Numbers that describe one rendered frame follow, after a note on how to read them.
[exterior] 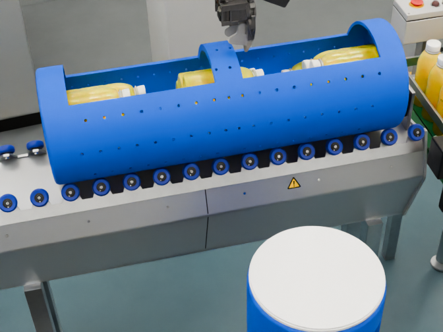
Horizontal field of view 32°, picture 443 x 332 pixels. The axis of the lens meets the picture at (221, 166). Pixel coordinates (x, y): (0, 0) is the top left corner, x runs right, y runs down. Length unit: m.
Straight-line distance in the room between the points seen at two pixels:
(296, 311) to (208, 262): 1.49
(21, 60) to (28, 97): 0.20
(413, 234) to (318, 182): 1.18
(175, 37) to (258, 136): 0.81
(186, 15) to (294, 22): 1.87
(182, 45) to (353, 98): 0.88
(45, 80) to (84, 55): 2.36
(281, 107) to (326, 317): 0.54
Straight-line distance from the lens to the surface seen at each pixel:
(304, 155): 1.98
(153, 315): 2.86
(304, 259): 1.63
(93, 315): 2.89
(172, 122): 1.79
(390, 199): 2.22
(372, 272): 1.62
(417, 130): 2.08
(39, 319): 2.28
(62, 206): 1.94
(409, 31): 2.34
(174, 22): 2.56
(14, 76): 3.55
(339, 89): 1.87
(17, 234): 1.97
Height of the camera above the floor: 2.25
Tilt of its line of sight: 42 degrees down
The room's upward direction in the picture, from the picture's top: 2 degrees counter-clockwise
